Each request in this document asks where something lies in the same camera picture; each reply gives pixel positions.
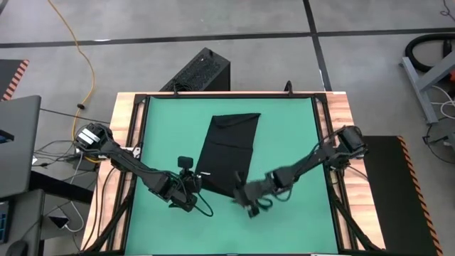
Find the grey side desk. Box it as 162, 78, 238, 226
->
0, 188, 46, 256

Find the black hose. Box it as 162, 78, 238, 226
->
404, 32, 455, 74

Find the smartphone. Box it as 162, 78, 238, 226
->
48, 215, 71, 230

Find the black computer tower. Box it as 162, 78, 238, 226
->
159, 47, 232, 92

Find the blue keypad device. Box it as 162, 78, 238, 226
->
0, 200, 11, 245

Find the black mat orange striped edge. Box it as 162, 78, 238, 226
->
357, 134, 444, 256
0, 58, 30, 102

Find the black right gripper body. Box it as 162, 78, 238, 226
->
234, 170, 276, 219

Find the grey metal stand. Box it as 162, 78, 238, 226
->
398, 49, 455, 124

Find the yellow cable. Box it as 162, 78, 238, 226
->
47, 0, 97, 140

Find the black towel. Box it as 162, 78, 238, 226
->
194, 112, 262, 198

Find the black computer mouse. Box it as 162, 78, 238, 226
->
6, 240, 29, 256

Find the black desk base bar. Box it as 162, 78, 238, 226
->
28, 170, 95, 206

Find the black metal table frame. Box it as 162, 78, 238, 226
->
83, 91, 387, 256

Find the white charging cable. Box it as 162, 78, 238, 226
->
63, 201, 85, 234

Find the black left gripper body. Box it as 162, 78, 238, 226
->
166, 156, 203, 213

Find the green table mat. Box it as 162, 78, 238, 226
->
124, 96, 339, 256

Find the grey laptop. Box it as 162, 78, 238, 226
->
0, 95, 43, 199

